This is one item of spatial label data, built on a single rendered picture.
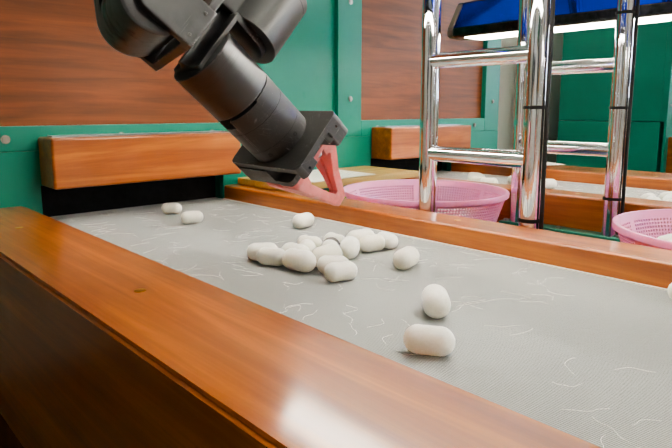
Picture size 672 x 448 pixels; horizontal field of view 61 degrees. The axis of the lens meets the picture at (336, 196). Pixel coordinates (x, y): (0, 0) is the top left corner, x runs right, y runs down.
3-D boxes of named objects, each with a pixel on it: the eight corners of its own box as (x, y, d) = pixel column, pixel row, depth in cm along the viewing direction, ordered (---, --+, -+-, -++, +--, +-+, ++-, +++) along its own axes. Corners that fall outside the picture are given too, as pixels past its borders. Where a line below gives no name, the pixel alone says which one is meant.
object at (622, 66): (621, 267, 82) (646, -64, 75) (497, 243, 96) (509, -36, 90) (666, 245, 95) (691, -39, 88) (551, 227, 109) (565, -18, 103)
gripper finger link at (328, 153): (325, 170, 63) (272, 112, 57) (373, 175, 57) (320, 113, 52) (293, 221, 60) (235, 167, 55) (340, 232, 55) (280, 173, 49)
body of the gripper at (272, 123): (277, 122, 58) (228, 70, 53) (347, 124, 50) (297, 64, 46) (242, 173, 56) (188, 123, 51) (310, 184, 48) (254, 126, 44)
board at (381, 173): (289, 192, 93) (289, 185, 92) (237, 184, 103) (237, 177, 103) (418, 176, 115) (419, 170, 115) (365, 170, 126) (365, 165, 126)
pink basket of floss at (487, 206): (525, 269, 81) (528, 203, 79) (335, 265, 83) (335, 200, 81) (489, 230, 107) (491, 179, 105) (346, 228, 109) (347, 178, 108)
